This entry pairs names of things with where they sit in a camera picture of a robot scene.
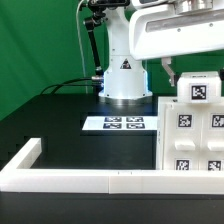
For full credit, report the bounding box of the white cabinet body box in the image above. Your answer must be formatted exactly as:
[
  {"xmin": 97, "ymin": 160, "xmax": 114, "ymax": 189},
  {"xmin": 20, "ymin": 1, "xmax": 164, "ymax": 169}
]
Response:
[{"xmin": 156, "ymin": 97, "xmax": 224, "ymax": 170}]

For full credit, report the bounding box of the black cable bundle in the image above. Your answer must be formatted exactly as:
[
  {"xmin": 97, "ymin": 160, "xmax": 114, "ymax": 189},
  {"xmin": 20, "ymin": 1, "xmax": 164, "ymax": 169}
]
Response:
[{"xmin": 40, "ymin": 77, "xmax": 104, "ymax": 96}]

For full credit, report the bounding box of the white base tag plate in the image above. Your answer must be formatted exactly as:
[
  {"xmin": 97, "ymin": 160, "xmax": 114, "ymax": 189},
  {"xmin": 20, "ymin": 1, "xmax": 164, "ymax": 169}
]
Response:
[{"xmin": 83, "ymin": 116, "xmax": 157, "ymax": 131}]

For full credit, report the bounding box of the white U-shaped fence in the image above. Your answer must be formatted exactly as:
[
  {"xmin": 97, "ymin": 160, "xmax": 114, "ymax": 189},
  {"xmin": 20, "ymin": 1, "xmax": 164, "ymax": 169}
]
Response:
[{"xmin": 0, "ymin": 138, "xmax": 224, "ymax": 195}]

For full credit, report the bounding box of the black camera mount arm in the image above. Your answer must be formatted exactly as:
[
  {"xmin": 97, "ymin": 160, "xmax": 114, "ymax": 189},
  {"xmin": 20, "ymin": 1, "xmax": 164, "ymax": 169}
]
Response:
[{"xmin": 79, "ymin": 0, "xmax": 130, "ymax": 81}]

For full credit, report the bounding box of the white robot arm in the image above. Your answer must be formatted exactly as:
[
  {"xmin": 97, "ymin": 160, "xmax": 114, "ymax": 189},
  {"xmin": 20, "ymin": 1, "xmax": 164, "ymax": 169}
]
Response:
[{"xmin": 99, "ymin": 0, "xmax": 224, "ymax": 101}]

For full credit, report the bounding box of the white cabinet door panel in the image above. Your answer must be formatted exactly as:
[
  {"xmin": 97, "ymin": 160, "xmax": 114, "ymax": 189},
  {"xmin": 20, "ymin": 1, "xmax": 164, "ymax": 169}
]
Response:
[{"xmin": 199, "ymin": 103, "xmax": 224, "ymax": 171}]

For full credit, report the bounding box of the white thin cable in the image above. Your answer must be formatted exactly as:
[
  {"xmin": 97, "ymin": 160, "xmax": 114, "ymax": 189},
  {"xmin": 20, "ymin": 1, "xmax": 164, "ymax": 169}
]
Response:
[{"xmin": 75, "ymin": 0, "xmax": 90, "ymax": 94}]

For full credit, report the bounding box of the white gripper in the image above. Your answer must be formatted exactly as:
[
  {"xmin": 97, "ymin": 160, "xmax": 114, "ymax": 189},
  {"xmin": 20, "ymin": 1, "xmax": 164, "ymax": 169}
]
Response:
[{"xmin": 129, "ymin": 0, "xmax": 224, "ymax": 87}]

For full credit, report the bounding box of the small white cube part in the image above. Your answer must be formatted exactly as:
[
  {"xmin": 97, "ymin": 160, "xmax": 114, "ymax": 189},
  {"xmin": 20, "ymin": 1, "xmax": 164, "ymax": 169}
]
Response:
[{"xmin": 177, "ymin": 71, "xmax": 221, "ymax": 103}]

